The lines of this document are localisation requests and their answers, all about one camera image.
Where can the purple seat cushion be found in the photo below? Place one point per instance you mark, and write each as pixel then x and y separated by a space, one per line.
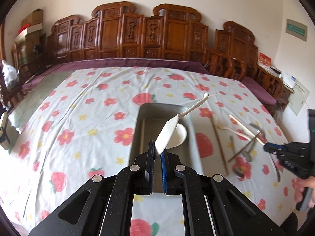
pixel 262 95

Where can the stacked cardboard boxes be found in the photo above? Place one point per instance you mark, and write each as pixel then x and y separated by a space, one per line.
pixel 31 23

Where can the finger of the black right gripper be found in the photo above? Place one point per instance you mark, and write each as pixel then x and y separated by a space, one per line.
pixel 275 149

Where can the dark brown wooden chopstick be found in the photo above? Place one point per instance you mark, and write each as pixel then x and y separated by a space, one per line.
pixel 220 146

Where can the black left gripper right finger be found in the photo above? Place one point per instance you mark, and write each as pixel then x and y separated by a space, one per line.
pixel 173 181

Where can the carved wooden bench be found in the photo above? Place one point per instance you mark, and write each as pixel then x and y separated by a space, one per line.
pixel 116 30

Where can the cream plastic spoon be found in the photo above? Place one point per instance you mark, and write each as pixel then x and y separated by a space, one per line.
pixel 178 137

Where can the carved wooden armchair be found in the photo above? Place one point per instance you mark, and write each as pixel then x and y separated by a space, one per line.
pixel 235 56

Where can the light wooden chopstick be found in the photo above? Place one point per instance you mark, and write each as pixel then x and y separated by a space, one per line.
pixel 246 130

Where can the floral strawberry tablecloth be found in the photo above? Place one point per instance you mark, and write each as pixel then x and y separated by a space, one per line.
pixel 74 126

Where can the cream plastic fork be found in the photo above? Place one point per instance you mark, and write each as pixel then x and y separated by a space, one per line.
pixel 242 135

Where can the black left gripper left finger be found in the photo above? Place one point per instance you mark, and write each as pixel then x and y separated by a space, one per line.
pixel 138 177

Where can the metal rectangular utensil tray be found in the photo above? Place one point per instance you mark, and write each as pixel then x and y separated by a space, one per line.
pixel 151 119

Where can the red paper card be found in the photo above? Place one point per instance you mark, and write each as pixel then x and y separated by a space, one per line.
pixel 264 60

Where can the cream wide-handled spoon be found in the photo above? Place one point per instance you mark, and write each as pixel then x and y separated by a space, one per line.
pixel 169 128

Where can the white plastic bag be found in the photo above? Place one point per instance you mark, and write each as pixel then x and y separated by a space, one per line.
pixel 11 78

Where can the green wall sign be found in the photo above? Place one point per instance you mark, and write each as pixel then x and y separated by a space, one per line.
pixel 296 29

